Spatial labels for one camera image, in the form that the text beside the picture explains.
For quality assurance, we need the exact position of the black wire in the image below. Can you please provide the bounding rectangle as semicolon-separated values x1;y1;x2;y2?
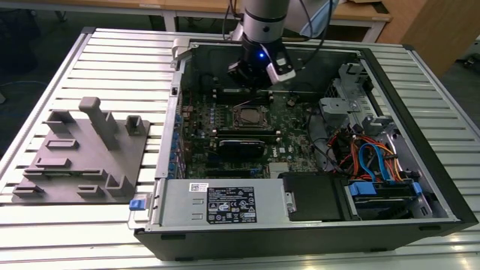
305;108;340;173

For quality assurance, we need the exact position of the blue floor cable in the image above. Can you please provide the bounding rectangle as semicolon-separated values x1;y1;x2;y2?
0;79;51;88

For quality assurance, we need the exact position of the metal CPU socket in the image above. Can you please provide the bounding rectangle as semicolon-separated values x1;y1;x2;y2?
231;104;272;129

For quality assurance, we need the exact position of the green motherboard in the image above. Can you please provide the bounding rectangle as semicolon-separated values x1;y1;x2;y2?
179;89;340;179

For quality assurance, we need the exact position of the brown wooden cabinet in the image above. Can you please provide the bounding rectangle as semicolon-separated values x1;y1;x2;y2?
376;0;480;81

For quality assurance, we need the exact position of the black PC case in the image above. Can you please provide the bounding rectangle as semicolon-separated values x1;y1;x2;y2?
133;35;479;262

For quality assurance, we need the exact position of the metal socket cover frame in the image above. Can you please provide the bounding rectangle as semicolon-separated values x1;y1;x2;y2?
235;106;269;129

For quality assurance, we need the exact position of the black expansion slot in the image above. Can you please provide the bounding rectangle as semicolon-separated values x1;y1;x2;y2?
205;173;265;179
204;168;252;174

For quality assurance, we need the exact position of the black plastic bay cover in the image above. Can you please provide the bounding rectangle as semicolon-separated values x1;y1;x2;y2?
279;170;356;222

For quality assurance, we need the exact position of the silver metal drive cage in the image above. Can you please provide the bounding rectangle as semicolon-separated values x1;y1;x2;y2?
317;62;399;137

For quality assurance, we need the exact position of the orange power wire bundle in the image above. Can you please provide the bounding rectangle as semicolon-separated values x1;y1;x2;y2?
325;134;413;185

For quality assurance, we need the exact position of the wooden desk white frame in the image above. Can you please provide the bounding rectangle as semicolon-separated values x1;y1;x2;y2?
164;0;393;43
0;0;177;32

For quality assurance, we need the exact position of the black graphics card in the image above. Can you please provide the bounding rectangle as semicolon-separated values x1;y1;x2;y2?
216;137;268;161

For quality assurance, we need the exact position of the silver chipset heatsink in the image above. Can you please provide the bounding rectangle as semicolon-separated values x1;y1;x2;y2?
269;161;292;173

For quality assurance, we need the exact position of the silver CPU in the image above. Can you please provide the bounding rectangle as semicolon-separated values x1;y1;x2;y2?
240;108;263;124

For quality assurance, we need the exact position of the grey case handle latch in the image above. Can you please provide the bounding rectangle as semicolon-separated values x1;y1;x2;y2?
171;38;193;68

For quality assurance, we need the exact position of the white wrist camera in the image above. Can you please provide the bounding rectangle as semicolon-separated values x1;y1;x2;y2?
265;50;297;84

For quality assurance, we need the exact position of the silver power supply unit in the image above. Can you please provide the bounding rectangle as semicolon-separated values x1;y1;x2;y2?
148;178;292;227

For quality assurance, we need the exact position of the hard disk in blue carrier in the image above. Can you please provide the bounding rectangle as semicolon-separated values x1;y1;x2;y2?
347;181;423;221

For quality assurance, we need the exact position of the pale blue teach pendant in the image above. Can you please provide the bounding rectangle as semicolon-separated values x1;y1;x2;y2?
299;0;339;37

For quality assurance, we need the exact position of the grey parts rack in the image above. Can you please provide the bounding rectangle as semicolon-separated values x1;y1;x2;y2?
11;96;152;204

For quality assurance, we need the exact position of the blue data wire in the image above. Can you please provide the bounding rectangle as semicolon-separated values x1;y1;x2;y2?
357;142;395;185

